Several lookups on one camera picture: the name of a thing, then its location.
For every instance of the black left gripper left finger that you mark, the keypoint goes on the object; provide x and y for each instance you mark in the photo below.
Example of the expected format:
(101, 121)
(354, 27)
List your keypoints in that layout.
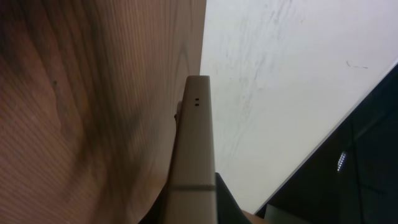
(156, 213)

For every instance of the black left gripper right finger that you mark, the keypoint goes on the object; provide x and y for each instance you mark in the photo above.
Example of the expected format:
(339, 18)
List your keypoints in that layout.
(228, 211)

